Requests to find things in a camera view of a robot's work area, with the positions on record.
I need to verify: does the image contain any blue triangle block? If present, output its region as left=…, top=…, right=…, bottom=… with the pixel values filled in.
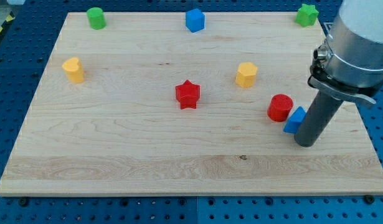
left=283, top=106, right=306, bottom=134

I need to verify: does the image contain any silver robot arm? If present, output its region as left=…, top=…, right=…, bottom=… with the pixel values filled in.
left=308, top=0, right=383, bottom=108

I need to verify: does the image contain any light wooden board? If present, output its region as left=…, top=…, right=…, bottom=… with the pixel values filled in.
left=0, top=12, right=383, bottom=197

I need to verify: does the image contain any red star block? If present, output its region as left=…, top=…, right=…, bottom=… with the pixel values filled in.
left=175, top=80, right=201, bottom=110

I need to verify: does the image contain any yellow hexagon block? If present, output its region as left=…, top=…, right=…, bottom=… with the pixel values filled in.
left=235, top=62, right=258, bottom=88

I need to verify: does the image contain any red cylinder block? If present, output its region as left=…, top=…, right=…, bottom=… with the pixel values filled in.
left=267, top=94, right=293, bottom=122

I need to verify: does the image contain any blue cube block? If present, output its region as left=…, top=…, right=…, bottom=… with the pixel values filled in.
left=185, top=8, right=205, bottom=33

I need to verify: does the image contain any yellow heart block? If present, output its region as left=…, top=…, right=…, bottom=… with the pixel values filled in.
left=62, top=57, right=84, bottom=83

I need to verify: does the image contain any green cylinder block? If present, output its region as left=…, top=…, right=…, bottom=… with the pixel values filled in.
left=86, top=7, right=106, bottom=30

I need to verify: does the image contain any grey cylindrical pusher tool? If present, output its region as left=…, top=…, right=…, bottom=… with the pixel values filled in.
left=294, top=91, right=343, bottom=147

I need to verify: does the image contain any green star block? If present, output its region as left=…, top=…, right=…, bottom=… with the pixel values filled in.
left=295, top=3, right=319, bottom=27

